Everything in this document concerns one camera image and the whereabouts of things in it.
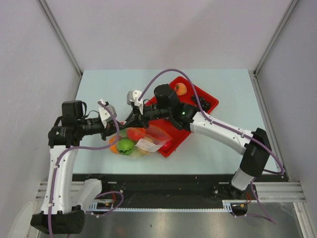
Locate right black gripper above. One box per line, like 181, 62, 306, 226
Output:
124, 103, 171, 129

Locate toy red orange tomato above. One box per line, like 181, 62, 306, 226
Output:
126, 127, 146, 141

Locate clear zip top bag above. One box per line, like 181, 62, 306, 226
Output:
108, 124, 172, 159

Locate toy orange tangerine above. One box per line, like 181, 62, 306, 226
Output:
109, 136, 119, 154

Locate toy whole watermelon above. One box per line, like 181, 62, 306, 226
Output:
116, 138, 135, 156

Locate toy peach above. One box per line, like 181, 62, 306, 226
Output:
174, 83, 187, 96

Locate toy yellow orange mango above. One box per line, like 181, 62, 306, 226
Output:
135, 137, 155, 155

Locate toy green cabbage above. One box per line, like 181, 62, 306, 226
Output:
129, 148, 145, 160

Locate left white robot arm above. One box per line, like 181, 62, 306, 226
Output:
30, 100, 119, 237

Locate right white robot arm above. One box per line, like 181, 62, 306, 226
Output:
125, 84, 271, 199

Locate toy red apple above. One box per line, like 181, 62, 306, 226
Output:
161, 140, 173, 152

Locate red plastic tray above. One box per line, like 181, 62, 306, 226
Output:
146, 76, 219, 158

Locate toy black grapes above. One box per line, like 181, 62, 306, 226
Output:
191, 95, 211, 112

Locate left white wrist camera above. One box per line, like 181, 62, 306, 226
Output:
98, 99, 117, 128

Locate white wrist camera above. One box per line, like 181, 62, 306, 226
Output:
98, 99, 117, 128
127, 90, 144, 115

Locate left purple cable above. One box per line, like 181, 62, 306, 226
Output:
47, 101, 124, 235

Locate purple cable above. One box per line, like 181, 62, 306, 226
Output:
47, 101, 124, 235
137, 68, 285, 225

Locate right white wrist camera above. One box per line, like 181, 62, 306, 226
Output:
127, 90, 144, 115

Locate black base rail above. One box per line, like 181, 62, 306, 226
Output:
72, 174, 255, 209

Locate white slotted cable duct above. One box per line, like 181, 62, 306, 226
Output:
88, 199, 248, 213

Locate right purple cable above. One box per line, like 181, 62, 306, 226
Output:
137, 68, 285, 225

